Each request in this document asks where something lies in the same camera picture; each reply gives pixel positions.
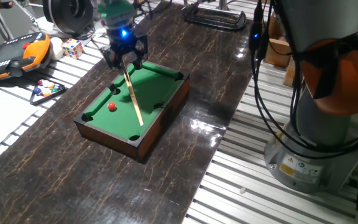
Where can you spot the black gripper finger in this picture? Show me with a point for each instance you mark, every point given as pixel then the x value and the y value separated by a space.
pixel 112 59
pixel 141 53

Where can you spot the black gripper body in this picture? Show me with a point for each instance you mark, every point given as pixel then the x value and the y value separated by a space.
pixel 123 40

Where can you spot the orange black teach pendant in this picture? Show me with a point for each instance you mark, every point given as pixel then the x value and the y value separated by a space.
pixel 11 59

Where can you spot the black triangle ball rack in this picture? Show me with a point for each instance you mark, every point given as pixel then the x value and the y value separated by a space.
pixel 43 100

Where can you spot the orange pool ball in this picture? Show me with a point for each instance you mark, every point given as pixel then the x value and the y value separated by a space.
pixel 46 93

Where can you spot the wooden pool cue black butt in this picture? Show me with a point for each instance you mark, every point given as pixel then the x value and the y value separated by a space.
pixel 133 93

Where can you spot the large white paper sheet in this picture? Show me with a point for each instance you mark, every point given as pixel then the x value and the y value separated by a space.
pixel 2 121

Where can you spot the black round spool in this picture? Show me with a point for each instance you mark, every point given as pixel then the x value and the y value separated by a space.
pixel 68 15

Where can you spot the dark marble pattern board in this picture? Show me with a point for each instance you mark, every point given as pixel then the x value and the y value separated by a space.
pixel 57 171

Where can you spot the rubiks cube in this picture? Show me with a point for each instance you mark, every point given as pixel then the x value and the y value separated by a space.
pixel 73 48

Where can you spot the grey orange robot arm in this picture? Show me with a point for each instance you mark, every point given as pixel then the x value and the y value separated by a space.
pixel 322 124

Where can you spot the mini green felt pool table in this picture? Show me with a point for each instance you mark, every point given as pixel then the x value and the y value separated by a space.
pixel 135 102

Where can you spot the black clamp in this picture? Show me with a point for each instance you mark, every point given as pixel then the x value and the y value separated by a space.
pixel 213 18

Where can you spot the flat cardboard box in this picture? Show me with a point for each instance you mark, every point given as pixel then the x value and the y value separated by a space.
pixel 288 73

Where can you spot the blue pool ball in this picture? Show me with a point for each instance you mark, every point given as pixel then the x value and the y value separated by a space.
pixel 37 91

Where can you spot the red pool ball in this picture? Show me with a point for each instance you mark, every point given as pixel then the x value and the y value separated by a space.
pixel 112 106

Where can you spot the open cardboard box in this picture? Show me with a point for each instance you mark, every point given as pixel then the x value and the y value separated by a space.
pixel 277 51

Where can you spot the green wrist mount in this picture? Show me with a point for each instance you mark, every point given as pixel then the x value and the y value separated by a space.
pixel 117 7

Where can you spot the white egg shaped object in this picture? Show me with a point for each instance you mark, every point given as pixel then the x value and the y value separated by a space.
pixel 56 48

